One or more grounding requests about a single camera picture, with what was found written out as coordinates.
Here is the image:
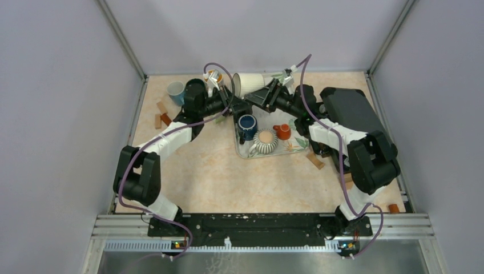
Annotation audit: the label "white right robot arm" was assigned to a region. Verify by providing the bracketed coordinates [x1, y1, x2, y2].
[243, 79, 401, 235]

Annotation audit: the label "tan wooden block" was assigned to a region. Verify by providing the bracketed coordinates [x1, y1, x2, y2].
[156, 101, 167, 115]

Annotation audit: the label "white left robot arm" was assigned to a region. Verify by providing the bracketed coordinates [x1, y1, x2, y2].
[113, 79, 252, 236]

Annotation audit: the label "reddish brown wooden block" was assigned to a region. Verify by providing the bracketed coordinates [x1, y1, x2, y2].
[160, 113, 172, 126]

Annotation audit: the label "dark green mug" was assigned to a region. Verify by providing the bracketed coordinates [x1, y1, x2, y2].
[185, 78, 207, 91]

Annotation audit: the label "floral white serving tray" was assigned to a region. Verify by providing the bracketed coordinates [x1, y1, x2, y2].
[233, 106, 309, 159]

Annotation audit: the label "grey striped mug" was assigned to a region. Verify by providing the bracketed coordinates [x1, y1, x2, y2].
[248, 128, 279, 157]

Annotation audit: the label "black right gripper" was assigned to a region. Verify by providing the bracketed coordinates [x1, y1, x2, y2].
[244, 79, 301, 119]

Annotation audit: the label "small orange cylinder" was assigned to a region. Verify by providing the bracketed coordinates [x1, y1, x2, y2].
[388, 204, 400, 214]

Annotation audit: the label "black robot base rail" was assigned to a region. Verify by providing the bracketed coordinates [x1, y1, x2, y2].
[147, 213, 373, 247]

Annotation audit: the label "light blue dotted mug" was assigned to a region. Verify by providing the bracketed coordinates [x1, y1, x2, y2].
[167, 81, 185, 106]

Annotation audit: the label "white ribbed mug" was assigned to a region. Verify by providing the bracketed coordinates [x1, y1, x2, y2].
[233, 73, 273, 98]

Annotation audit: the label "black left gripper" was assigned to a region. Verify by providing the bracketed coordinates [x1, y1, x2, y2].
[198, 84, 251, 118]

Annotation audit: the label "stacked wooden blocks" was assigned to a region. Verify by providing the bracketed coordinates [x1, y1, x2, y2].
[344, 173, 354, 190]

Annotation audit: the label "light green mug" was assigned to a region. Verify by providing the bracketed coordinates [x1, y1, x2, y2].
[215, 116, 226, 124]

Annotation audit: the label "light wooden block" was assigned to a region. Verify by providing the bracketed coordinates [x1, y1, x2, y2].
[306, 152, 325, 170]

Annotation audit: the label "small orange cup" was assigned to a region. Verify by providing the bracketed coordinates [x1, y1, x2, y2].
[273, 124, 292, 140]

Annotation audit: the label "navy blue mug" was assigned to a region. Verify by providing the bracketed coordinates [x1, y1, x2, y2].
[237, 114, 258, 145]

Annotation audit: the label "black poker chip case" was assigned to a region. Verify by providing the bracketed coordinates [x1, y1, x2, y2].
[320, 87, 398, 175]

